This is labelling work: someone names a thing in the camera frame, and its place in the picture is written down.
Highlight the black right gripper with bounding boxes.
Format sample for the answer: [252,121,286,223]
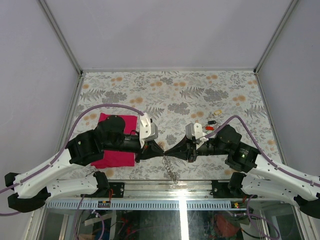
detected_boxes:
[166,134,230,163]

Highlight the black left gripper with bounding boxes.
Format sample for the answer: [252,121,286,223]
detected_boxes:
[104,134,166,164]

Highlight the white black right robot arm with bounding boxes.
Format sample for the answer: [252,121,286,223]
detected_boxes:
[164,123,320,219]

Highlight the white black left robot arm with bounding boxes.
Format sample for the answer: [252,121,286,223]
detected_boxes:
[4,114,164,213]

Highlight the pink folded cloth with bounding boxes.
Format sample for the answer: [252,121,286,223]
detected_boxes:
[90,112,138,170]

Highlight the floral tablecloth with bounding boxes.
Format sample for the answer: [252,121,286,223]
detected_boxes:
[58,71,286,181]

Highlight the yellow tag key set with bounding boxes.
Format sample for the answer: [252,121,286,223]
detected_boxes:
[213,109,222,116]

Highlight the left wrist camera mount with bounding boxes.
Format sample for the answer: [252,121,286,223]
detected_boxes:
[139,113,158,147]

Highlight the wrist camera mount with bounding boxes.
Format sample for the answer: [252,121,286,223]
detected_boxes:
[139,113,158,147]
[185,123,209,146]

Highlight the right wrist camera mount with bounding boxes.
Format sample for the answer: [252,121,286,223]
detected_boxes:
[185,123,209,146]

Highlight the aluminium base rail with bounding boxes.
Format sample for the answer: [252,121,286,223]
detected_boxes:
[37,179,276,200]

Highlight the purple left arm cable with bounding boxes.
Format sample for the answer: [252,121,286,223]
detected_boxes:
[0,104,146,217]

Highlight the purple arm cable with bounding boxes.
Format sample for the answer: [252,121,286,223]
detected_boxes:
[206,115,320,187]
[0,104,146,217]

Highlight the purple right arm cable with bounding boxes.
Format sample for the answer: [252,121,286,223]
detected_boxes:
[206,115,320,187]

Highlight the aluminium frame posts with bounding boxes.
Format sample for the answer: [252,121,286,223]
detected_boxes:
[37,0,301,76]

